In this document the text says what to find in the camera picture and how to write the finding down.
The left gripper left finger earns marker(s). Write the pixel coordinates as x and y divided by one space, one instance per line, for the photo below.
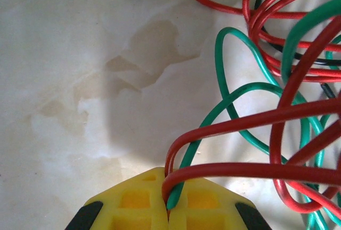
133 203

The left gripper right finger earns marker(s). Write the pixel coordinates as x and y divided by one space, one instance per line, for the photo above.
213 203

